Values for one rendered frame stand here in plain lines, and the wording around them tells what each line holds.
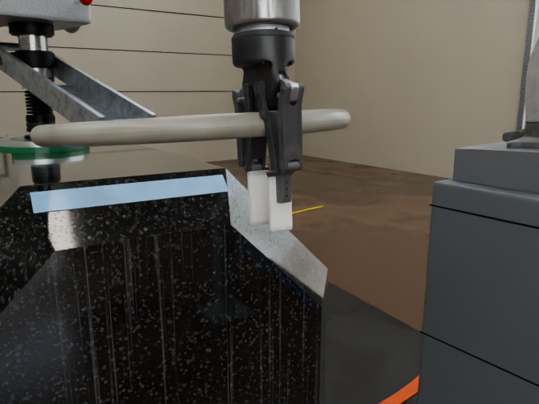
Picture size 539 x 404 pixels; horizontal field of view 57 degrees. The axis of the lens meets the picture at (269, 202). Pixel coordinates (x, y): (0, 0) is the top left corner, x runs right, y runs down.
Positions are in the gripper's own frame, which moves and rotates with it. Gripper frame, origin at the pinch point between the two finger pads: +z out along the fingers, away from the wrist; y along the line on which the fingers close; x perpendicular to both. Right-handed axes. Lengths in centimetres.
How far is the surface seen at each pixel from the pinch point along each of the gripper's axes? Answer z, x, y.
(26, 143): -7, 21, 76
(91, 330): 21.7, 18.4, 26.3
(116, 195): 1.2, 11.5, 30.7
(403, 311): 81, -133, 109
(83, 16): -36, 5, 76
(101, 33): -123, -114, 587
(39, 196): 0.3, 23.1, 31.4
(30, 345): 21.7, 27.1, 26.2
